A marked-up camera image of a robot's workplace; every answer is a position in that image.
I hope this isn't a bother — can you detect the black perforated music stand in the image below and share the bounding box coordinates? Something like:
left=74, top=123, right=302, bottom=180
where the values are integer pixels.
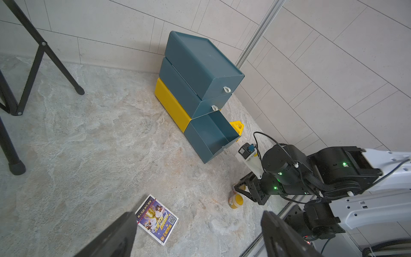
left=0, top=0, right=86, bottom=176

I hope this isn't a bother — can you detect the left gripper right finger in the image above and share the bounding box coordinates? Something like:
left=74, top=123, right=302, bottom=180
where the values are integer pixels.
left=261, top=211, right=322, bottom=257

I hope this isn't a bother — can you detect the teal three-drawer cabinet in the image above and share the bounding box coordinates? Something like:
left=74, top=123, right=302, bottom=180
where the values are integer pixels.
left=155, top=31, right=245, bottom=163

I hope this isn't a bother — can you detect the orange paint can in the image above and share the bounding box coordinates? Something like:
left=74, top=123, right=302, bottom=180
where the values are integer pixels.
left=232, top=184, right=247, bottom=194
left=228, top=193, right=244, bottom=209

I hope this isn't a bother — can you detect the yellow triangular holder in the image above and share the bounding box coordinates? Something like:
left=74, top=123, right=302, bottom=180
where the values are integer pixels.
left=230, top=121, right=245, bottom=141

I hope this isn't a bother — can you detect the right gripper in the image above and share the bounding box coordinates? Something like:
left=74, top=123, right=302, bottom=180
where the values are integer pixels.
left=233, top=172, right=273, bottom=205

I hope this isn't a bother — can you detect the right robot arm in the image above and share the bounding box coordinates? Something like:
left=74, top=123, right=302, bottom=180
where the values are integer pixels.
left=233, top=143, right=411, bottom=241

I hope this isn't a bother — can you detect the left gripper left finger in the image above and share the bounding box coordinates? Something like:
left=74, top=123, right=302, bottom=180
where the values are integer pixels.
left=75, top=212, right=138, bottom=257

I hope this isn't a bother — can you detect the playing card box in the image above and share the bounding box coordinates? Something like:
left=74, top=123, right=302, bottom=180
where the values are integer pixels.
left=135, top=195, right=179, bottom=246

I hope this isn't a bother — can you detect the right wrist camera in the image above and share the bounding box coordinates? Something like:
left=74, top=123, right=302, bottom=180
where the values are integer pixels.
left=235, top=143, right=264, bottom=179

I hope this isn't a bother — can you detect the aluminium mounting rail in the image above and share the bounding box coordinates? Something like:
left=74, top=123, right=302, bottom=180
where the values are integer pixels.
left=239, top=192, right=309, bottom=257

